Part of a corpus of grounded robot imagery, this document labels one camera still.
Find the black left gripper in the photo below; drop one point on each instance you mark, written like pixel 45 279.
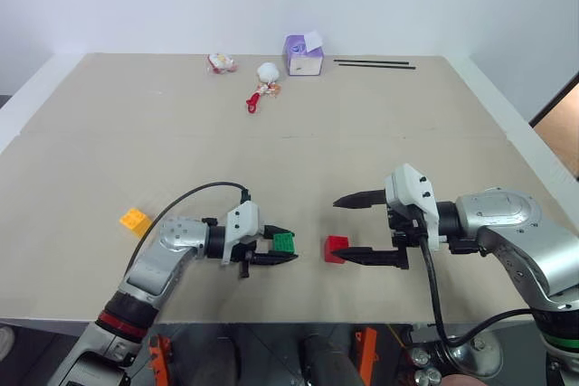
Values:
pixel 244 256

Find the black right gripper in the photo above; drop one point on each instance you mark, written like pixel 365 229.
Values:
pixel 405 230

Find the green toy brick cube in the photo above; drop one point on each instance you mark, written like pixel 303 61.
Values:
pixel 284 242

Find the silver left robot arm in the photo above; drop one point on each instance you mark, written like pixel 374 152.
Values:
pixel 149 268

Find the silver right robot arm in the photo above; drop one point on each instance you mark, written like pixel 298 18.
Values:
pixel 520 232

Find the red toy brick cube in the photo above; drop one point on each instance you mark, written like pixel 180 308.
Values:
pixel 335 243

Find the beige cardboard table cover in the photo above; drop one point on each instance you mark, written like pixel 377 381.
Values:
pixel 289 142

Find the yellow toy brick cube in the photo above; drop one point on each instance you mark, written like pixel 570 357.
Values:
pixel 134 220

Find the thin black stick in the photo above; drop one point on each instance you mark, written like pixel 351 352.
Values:
pixel 371 61
pixel 377 66

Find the silver robot waist joint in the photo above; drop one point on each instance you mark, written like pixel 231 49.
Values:
pixel 470 356

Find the purple tissue box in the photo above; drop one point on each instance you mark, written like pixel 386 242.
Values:
pixel 303 58

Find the red and white wrapped toy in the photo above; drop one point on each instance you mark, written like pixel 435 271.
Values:
pixel 220 63

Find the brown wooden panel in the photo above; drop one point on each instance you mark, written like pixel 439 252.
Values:
pixel 561 133

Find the white shoe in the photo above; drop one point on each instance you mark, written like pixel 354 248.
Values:
pixel 5 341

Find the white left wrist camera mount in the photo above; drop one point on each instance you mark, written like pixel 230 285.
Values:
pixel 244 221

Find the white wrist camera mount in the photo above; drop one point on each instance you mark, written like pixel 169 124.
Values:
pixel 244 221
pixel 414 191

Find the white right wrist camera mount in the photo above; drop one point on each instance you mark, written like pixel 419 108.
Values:
pixel 414 191

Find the orange bracket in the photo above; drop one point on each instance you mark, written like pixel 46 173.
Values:
pixel 366 347
pixel 159 359

